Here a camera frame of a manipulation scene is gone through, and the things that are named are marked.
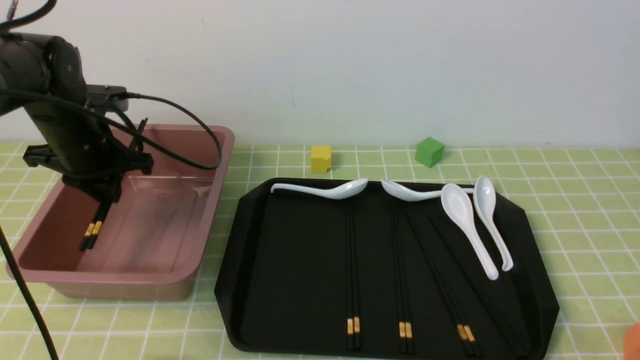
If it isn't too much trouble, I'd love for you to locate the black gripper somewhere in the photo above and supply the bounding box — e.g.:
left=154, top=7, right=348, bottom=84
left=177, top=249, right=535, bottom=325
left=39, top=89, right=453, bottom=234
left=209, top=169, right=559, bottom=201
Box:
left=23, top=85, right=154, bottom=203

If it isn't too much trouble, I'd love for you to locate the black chopstick gold band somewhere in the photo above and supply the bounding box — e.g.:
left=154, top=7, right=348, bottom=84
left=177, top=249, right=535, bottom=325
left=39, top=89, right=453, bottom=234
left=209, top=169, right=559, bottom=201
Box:
left=390, top=207, right=408, bottom=354
left=407, top=212, right=482, bottom=359
left=78, top=202, right=107, bottom=252
left=86, top=202, right=112, bottom=250
left=345, top=205, right=355, bottom=351
left=396, top=207, right=415, bottom=354
left=406, top=212, right=477, bottom=358
left=347, top=203, right=362, bottom=351

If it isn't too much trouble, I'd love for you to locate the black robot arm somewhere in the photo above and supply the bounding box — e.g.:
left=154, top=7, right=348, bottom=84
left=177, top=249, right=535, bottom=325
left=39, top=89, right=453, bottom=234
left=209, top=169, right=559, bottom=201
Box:
left=0, top=33, right=154, bottom=204

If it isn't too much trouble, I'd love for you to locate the pink rectangular plastic bin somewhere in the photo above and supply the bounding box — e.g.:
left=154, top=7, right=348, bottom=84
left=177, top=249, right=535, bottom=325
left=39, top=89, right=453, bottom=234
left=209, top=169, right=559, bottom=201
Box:
left=13, top=126, right=234, bottom=301

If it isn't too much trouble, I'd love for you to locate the black plastic tray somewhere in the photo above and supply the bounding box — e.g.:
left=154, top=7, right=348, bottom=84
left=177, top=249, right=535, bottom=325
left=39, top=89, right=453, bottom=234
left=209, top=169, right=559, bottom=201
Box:
left=215, top=178, right=560, bottom=360

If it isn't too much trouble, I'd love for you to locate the yellow wooden cube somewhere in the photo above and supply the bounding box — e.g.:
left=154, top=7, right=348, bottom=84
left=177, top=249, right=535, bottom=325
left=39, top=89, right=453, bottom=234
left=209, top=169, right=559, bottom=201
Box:
left=310, top=145, right=333, bottom=174

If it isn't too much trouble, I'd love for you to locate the white ceramic spoon far left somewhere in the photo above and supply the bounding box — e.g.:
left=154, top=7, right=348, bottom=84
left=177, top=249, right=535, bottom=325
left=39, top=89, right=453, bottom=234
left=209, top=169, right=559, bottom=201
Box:
left=270, top=178, right=369, bottom=200

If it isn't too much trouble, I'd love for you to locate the white ceramic spoon centre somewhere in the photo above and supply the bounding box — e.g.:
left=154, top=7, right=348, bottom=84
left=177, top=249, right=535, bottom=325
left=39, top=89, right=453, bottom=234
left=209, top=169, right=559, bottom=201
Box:
left=381, top=179, right=445, bottom=202

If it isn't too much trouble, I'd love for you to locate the green wooden cube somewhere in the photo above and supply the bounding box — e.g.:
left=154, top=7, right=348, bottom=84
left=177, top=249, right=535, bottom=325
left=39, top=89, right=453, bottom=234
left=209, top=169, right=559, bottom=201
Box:
left=414, top=137, right=445, bottom=168

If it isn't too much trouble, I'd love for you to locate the white ceramic spoon large front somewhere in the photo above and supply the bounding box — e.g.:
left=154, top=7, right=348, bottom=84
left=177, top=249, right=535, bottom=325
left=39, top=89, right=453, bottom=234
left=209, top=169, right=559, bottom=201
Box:
left=440, top=183, right=499, bottom=281

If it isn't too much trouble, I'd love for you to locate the white ceramic spoon far right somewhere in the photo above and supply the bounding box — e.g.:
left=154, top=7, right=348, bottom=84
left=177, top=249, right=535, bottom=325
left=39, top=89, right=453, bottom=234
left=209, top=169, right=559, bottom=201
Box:
left=473, top=175, right=514, bottom=272

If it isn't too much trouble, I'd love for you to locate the orange object at corner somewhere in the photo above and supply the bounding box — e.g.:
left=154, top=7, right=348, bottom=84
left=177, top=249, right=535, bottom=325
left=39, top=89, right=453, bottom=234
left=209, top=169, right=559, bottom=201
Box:
left=622, top=322, right=640, bottom=360

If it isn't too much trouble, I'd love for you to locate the black cable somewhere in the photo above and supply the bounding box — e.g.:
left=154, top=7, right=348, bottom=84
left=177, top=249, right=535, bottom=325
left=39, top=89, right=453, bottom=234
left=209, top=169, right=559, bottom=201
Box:
left=0, top=0, right=223, bottom=360

